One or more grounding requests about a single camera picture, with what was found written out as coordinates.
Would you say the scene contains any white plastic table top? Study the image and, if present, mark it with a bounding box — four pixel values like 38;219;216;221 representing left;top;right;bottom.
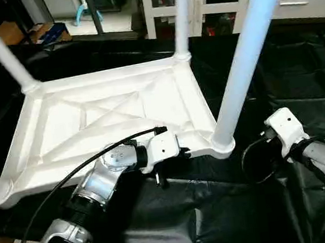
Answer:
0;48;240;210

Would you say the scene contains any black work mat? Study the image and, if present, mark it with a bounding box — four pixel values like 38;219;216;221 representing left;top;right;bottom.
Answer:
0;9;325;243

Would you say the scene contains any light blue hanger hook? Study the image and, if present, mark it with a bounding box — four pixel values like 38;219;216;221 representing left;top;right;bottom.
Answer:
72;0;105;27

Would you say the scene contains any small blue box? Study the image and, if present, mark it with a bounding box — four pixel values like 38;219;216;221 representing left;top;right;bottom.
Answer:
30;20;73;48

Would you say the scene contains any cardboard box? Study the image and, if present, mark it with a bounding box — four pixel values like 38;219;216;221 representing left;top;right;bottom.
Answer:
0;19;27;49

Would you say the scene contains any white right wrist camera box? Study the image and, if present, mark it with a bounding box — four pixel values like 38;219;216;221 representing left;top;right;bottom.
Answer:
261;104;313;161

